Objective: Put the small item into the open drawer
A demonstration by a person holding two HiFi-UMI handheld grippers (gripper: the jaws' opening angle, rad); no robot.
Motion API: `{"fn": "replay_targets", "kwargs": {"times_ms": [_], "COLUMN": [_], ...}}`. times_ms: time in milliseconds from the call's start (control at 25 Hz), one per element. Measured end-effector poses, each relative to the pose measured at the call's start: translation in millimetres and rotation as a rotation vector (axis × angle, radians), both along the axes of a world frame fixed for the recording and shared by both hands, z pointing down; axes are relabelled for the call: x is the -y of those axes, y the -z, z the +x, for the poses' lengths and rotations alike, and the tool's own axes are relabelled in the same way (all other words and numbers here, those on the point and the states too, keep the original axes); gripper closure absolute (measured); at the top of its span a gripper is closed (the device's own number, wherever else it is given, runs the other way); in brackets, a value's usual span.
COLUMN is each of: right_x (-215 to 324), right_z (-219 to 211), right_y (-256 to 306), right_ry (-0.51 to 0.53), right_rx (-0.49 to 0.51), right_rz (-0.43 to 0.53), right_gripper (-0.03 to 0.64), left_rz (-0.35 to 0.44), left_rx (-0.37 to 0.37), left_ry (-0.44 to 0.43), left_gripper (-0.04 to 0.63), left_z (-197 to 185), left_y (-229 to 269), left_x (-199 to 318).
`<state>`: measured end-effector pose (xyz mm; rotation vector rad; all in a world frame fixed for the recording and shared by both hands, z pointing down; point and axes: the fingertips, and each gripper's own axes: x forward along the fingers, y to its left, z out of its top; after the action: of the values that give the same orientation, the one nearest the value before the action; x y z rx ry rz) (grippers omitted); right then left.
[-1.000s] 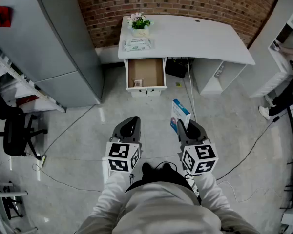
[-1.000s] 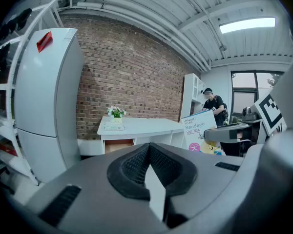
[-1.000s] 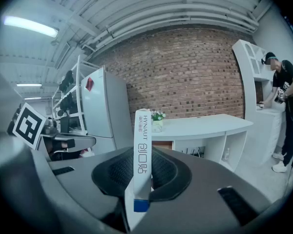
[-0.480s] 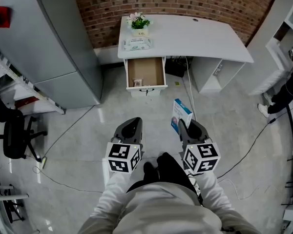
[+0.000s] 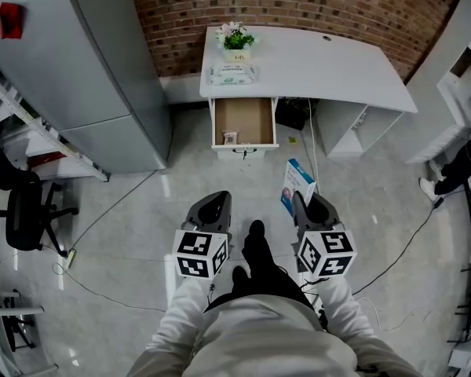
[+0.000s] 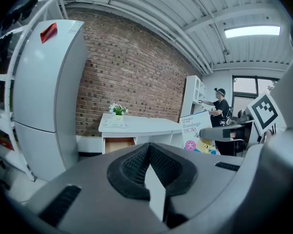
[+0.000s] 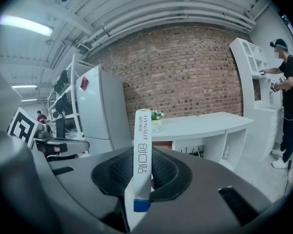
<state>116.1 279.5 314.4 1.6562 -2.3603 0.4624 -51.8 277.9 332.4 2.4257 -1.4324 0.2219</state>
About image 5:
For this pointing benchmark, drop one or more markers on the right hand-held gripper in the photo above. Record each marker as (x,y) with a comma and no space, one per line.
(326,249)

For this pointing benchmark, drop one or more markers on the white frame stand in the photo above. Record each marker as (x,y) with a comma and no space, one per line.
(8,308)

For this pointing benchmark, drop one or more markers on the grey refrigerator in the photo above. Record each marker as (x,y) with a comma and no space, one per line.
(82,65)

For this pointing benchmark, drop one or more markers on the person's left forearm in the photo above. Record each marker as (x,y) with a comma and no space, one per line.
(184,304)

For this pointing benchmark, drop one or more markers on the potted artificial flower plant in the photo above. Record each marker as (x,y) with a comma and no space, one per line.
(235,41)

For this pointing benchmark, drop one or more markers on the person's left leg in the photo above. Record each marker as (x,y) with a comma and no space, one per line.
(239,279)

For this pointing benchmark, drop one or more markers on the person's right leg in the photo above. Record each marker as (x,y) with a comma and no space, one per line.
(263,257)

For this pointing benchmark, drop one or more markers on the white wooden drawer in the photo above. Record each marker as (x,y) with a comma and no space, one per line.
(243,116)

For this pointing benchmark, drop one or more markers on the blue and white box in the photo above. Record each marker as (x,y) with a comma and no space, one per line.
(294,179)

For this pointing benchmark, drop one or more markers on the person's right forearm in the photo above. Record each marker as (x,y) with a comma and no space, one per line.
(337,301)

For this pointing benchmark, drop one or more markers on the white shelf unit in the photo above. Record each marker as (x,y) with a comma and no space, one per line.
(447,104)

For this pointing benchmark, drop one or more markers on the person's leg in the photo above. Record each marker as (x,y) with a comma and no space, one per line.
(263,257)
(239,279)

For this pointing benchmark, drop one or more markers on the red box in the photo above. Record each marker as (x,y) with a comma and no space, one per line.
(47,158)

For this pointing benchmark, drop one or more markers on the black box under desk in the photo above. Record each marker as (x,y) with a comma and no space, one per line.
(294,114)

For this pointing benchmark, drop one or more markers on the small clear packet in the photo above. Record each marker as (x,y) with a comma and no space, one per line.
(231,136)

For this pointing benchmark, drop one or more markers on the person's beige top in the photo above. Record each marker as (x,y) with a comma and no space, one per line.
(267,336)

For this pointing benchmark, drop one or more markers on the white power strip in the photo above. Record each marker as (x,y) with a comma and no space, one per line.
(71,257)

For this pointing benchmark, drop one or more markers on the black office chair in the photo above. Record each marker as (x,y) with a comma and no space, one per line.
(23,218)

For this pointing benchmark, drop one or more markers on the white wet wipes packet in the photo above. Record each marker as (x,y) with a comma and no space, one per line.
(231,75)

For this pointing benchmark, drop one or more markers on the silver metal rack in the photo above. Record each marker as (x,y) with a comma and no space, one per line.
(15,106)

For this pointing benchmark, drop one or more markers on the white desk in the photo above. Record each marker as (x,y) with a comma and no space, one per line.
(318,73)

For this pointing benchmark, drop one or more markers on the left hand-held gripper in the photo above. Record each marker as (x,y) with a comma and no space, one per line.
(200,249)

